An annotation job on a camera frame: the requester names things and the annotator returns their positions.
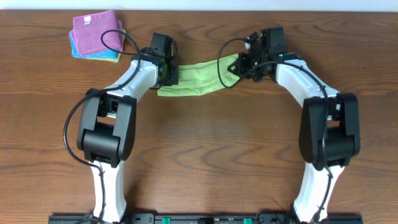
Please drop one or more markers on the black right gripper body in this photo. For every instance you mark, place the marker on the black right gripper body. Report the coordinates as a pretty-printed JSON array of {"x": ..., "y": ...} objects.
[{"x": 247, "y": 65}]

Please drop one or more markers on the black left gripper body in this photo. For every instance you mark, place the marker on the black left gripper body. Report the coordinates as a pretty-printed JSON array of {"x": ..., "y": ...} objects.
[{"x": 173, "y": 75}]

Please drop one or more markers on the green microfiber cloth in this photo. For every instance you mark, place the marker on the green microfiber cloth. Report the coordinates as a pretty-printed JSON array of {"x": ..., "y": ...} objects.
[{"x": 201, "y": 78}]

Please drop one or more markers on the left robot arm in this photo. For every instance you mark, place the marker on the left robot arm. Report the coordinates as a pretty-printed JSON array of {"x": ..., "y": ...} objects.
[{"x": 107, "y": 127}]

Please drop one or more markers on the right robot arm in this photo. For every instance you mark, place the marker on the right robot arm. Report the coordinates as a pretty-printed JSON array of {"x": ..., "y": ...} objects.
[{"x": 329, "y": 135}]

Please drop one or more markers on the light green folded cloth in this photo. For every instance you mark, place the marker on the light green folded cloth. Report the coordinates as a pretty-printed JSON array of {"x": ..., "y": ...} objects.
[{"x": 121, "y": 46}]

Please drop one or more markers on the blue folded cloth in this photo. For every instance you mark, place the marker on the blue folded cloth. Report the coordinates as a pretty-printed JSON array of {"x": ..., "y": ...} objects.
[{"x": 73, "y": 46}]

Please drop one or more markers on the purple folded cloth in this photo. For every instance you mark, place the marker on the purple folded cloth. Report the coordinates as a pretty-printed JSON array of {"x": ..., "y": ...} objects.
[{"x": 88, "y": 29}]

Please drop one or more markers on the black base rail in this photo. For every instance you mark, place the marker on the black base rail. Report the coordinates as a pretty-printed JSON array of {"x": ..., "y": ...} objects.
[{"x": 149, "y": 218}]

